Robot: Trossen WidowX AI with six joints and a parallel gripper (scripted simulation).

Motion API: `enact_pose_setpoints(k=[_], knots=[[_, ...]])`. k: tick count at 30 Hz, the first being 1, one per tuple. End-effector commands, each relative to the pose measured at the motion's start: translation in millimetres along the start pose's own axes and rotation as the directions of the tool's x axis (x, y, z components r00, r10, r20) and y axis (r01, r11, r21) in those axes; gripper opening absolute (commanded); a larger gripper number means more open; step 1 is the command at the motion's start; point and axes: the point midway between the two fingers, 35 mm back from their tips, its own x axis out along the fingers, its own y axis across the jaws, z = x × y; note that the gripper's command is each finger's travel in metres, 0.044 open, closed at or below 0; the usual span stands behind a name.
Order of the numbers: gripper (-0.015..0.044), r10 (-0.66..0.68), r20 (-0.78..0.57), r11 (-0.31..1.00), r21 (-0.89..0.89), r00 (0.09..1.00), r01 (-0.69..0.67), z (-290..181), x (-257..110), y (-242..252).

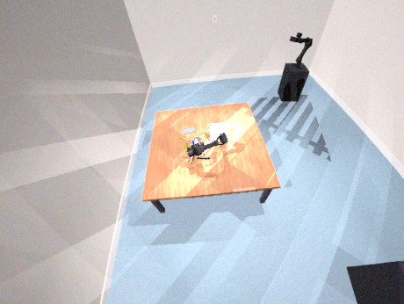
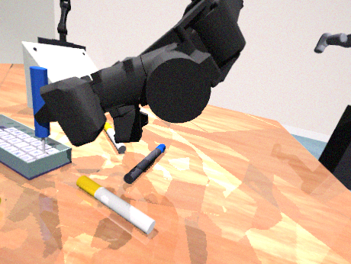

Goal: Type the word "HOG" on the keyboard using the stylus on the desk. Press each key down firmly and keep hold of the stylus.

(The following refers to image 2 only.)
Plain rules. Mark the white keyboard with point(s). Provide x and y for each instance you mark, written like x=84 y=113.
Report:
x=21 y=151

